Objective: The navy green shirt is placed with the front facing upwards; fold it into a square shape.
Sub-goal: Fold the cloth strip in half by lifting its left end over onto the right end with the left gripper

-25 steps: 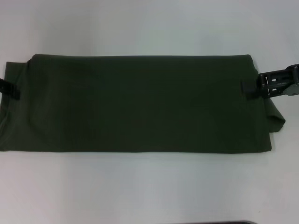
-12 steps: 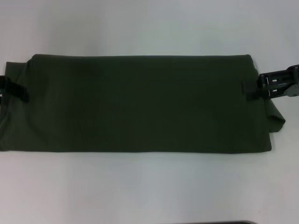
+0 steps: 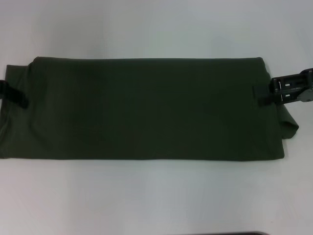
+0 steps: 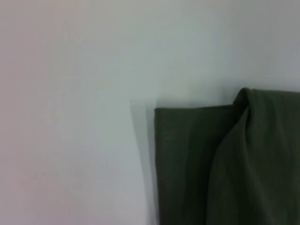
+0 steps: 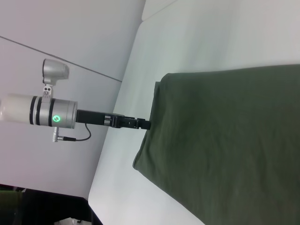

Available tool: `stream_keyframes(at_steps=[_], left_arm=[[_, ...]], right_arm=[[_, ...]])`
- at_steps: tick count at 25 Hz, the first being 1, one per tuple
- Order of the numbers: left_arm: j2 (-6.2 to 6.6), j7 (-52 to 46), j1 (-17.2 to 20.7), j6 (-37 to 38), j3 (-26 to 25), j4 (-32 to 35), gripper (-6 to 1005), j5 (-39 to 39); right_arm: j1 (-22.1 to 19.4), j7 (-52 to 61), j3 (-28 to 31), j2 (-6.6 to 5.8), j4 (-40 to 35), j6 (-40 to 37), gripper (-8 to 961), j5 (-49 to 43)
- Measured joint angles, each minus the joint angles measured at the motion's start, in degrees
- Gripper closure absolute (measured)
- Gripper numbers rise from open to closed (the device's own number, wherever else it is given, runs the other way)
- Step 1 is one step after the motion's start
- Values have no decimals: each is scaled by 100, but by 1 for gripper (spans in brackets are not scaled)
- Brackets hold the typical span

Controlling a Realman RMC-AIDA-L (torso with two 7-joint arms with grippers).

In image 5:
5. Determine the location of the dark green FREE t-shirt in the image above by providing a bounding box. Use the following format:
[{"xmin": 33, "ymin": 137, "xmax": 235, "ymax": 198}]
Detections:
[{"xmin": 132, "ymin": 64, "xmax": 300, "ymax": 225}]

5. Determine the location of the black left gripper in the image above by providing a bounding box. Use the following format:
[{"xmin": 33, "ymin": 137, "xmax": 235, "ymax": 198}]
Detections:
[{"xmin": 75, "ymin": 109, "xmax": 151, "ymax": 131}]

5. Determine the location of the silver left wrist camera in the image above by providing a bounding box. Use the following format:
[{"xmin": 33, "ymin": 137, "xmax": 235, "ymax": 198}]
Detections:
[{"xmin": 41, "ymin": 58, "xmax": 70, "ymax": 98}]

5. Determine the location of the black monitor panel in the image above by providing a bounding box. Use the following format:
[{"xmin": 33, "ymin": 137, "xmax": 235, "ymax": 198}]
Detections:
[{"xmin": 0, "ymin": 183, "xmax": 104, "ymax": 225}]

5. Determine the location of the left gripper cable metal plug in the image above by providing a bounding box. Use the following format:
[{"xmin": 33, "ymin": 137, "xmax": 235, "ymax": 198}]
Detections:
[{"xmin": 51, "ymin": 122, "xmax": 92, "ymax": 143}]

